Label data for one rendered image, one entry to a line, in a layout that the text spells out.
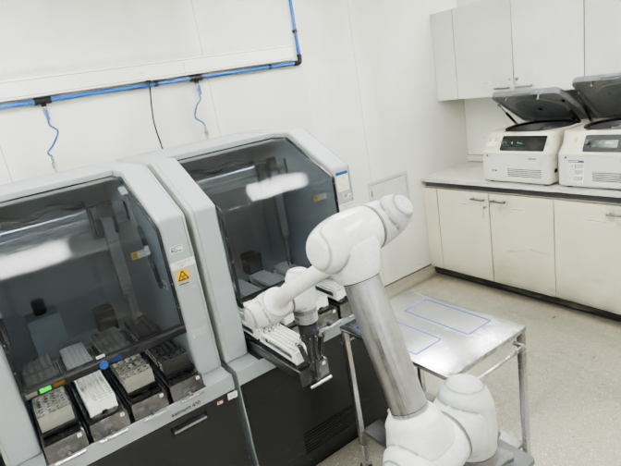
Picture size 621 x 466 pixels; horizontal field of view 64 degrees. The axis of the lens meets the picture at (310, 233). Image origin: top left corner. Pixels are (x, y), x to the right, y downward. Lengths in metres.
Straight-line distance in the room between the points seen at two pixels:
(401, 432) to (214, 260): 1.10
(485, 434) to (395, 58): 3.23
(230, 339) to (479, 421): 1.16
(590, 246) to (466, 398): 2.41
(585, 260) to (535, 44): 1.52
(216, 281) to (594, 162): 2.47
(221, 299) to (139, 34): 1.68
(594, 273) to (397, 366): 2.63
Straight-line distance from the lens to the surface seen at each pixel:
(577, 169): 3.66
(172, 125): 3.20
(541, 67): 4.01
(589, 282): 3.86
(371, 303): 1.29
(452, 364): 1.89
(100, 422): 2.09
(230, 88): 3.37
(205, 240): 2.09
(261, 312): 1.70
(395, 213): 1.33
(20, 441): 2.16
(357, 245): 1.24
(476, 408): 1.51
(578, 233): 3.77
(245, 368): 2.24
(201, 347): 2.21
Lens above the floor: 1.85
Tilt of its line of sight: 17 degrees down
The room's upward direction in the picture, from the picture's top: 10 degrees counter-clockwise
